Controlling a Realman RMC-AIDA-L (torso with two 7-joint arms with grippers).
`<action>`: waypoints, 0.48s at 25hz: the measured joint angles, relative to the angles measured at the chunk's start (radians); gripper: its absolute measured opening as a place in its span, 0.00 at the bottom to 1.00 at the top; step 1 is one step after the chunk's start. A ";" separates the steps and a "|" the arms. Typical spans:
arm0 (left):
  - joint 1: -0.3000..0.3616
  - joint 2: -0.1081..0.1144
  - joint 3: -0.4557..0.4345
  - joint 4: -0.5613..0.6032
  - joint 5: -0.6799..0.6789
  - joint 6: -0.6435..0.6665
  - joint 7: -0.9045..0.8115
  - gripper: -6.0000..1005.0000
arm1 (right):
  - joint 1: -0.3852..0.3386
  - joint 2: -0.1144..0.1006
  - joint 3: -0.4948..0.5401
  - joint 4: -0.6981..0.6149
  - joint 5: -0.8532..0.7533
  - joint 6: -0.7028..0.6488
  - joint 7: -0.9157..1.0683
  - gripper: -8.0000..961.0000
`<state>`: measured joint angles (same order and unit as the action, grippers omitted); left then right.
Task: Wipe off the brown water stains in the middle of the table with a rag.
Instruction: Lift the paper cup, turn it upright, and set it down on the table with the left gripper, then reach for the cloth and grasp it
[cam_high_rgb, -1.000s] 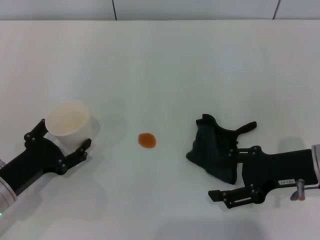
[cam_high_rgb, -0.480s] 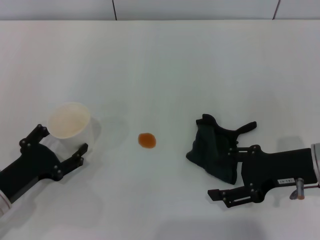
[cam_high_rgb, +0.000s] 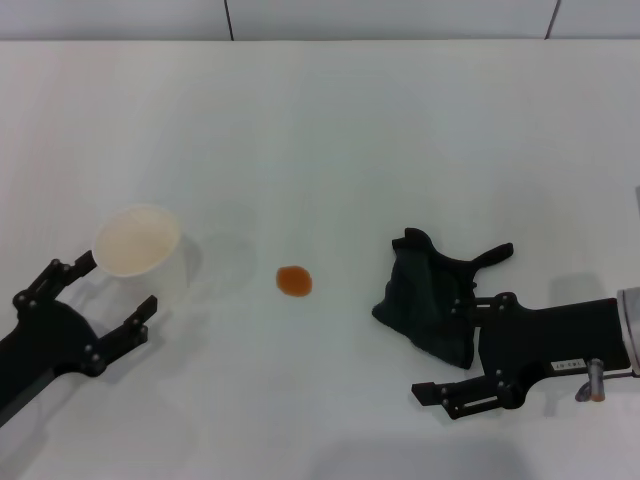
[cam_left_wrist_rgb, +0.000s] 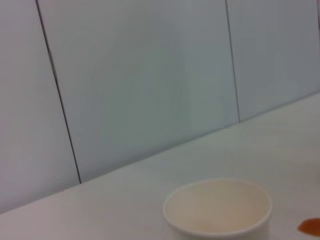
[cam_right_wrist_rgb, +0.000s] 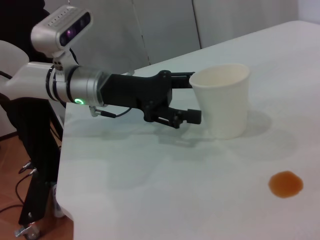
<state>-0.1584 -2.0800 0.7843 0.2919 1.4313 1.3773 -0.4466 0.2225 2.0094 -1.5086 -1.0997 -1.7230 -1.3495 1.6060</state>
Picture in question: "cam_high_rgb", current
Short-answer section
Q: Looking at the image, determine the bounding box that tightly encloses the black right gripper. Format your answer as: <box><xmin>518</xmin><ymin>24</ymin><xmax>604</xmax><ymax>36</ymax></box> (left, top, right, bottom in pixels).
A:
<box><xmin>410</xmin><ymin>292</ymin><xmax>632</xmax><ymax>420</ymax></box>

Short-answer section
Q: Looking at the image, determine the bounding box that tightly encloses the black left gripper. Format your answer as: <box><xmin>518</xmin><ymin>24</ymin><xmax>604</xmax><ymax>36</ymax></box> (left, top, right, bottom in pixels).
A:
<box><xmin>0</xmin><ymin>249</ymin><xmax>160</xmax><ymax>426</ymax></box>

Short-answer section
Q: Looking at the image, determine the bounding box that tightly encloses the dark blue rag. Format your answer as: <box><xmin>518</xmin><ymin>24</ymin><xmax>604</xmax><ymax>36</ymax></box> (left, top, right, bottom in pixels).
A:
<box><xmin>371</xmin><ymin>227</ymin><xmax>515</xmax><ymax>372</ymax></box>

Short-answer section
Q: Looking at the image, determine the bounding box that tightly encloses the white paper cup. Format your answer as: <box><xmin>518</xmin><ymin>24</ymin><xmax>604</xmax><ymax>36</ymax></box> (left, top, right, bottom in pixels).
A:
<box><xmin>93</xmin><ymin>203</ymin><xmax>204</xmax><ymax>314</ymax></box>

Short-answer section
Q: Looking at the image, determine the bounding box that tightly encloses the brown water stain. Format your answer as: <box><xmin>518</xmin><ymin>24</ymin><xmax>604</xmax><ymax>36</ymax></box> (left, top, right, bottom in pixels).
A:
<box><xmin>275</xmin><ymin>265</ymin><xmax>315</xmax><ymax>299</ymax></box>

